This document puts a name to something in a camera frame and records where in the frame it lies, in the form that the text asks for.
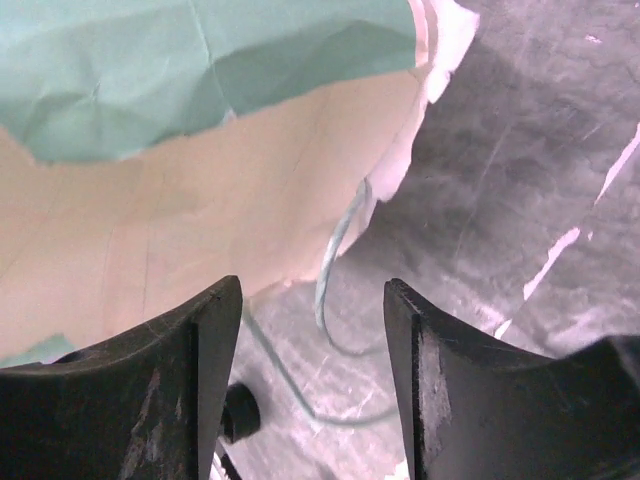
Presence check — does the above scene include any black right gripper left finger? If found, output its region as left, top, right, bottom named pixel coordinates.
left=1, top=276, right=242, bottom=479

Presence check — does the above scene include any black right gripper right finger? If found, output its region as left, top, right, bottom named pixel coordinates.
left=384, top=279, right=639, bottom=480

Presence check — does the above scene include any small yellow-framed whiteboard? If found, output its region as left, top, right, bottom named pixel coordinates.
left=209, top=382, right=262, bottom=480

